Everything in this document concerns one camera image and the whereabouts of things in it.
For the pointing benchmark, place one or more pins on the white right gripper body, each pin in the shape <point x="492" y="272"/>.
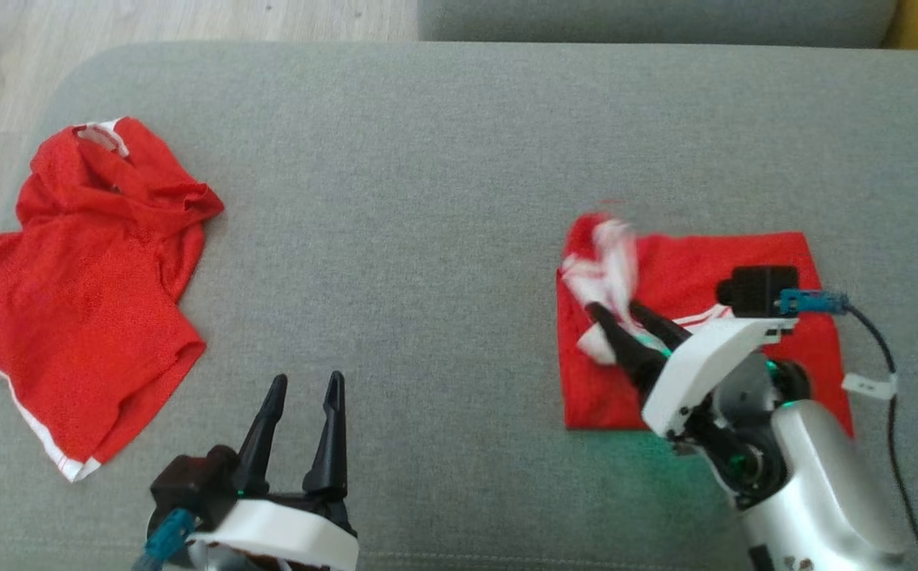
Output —
<point x="697" y="365"/>

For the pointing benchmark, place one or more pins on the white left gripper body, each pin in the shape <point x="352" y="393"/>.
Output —
<point x="277" y="531"/>

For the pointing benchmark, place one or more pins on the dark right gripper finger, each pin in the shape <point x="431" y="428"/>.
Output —
<point x="629" y="349"/>
<point x="661" y="325"/>

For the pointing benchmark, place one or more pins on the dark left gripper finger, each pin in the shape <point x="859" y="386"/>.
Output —
<point x="261" y="444"/>
<point x="330" y="452"/>

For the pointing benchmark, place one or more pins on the red Bulls basketball jersey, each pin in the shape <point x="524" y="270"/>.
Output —
<point x="744" y="262"/>

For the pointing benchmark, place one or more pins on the red shorts with white stripe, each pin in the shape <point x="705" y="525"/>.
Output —
<point x="86" y="301"/>

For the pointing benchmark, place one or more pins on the grey sofa seat cushion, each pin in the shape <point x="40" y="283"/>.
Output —
<point x="427" y="238"/>

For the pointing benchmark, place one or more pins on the grey sofa section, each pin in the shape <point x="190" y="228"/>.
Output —
<point x="649" y="20"/>

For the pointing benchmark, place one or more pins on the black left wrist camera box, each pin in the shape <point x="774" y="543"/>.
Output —
<point x="193" y="480"/>

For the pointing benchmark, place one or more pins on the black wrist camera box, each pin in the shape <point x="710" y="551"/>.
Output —
<point x="193" y="480"/>
<point x="760" y="289"/>

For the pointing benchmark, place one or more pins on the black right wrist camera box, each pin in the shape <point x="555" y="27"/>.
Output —
<point x="760" y="289"/>

